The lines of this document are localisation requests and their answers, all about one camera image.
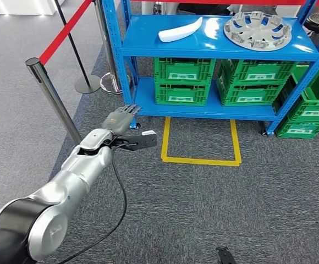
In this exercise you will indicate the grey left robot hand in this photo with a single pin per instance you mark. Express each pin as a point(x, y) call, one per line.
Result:
point(119, 122)

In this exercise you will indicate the white curved plastic part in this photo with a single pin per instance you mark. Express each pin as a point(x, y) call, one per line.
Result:
point(176, 33)

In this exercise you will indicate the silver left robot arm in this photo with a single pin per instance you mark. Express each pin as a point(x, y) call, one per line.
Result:
point(74, 175)

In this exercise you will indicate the blue metal shelf rack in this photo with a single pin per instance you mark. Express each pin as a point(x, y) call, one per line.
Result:
point(148, 36)

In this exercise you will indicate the red barrier belt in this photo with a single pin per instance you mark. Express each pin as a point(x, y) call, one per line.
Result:
point(63, 32)
point(230, 1)

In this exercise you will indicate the black office chair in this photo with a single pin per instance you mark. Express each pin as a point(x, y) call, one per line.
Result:
point(203, 9)

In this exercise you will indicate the white counter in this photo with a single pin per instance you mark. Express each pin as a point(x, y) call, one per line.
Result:
point(24, 7)

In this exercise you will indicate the silver wheel hubcap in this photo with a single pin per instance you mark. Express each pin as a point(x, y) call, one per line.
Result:
point(258, 31)

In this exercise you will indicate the white desk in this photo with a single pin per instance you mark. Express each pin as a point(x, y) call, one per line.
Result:
point(289, 11)

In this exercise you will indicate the black stanchion post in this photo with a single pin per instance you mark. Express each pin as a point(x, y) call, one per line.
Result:
point(88, 84)

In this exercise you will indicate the chrome stanchion post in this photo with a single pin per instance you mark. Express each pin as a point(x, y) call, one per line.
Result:
point(54, 98)
point(107, 43)

